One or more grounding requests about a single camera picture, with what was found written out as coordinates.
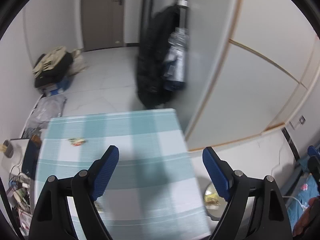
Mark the wall socket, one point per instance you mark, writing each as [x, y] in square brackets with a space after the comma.
[298, 122]

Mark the blue floral bedsheet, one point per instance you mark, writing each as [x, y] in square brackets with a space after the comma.
[300, 190]

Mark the black clothing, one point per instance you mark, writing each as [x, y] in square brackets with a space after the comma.
[55, 73]

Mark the person's right hand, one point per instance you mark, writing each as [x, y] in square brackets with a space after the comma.
[308, 217]

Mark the black backpack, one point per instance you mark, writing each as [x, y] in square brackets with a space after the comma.
[152, 67]

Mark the blue cardboard box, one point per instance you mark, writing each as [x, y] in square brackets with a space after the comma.
[58, 87]

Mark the navy white shoebox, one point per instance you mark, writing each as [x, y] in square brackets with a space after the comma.
[30, 160]

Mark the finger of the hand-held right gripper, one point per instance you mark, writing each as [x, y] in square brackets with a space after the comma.
[314, 151]
[315, 170]

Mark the grey door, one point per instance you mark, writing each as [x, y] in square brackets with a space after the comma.
[102, 17]

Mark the white wardrobe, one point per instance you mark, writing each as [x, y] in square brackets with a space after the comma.
[250, 80]

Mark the grey plastic bag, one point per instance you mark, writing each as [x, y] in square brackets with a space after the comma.
[47, 112]

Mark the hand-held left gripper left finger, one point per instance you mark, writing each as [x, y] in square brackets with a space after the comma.
[107, 172]

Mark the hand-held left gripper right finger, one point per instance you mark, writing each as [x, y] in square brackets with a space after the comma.
[216, 175]

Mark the paper cup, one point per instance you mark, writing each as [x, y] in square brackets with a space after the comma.
[21, 193]

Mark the teal checkered tablecloth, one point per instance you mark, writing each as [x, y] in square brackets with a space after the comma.
[140, 140]

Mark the beige tote bag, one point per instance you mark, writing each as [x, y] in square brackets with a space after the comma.
[78, 62]

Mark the round trash bin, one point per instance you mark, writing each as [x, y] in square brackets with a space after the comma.
[215, 211]

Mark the white cup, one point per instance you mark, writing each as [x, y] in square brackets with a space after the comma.
[8, 150]

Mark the black framed glass door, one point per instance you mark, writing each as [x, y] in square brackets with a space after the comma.
[146, 10]

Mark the grey speckled box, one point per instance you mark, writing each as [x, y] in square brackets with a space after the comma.
[17, 205]

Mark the beige clothing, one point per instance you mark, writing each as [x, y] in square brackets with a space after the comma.
[50, 60]

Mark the small green wrapper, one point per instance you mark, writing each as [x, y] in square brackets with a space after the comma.
[77, 141]

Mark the silver folding umbrella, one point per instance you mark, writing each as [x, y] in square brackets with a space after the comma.
[177, 65]

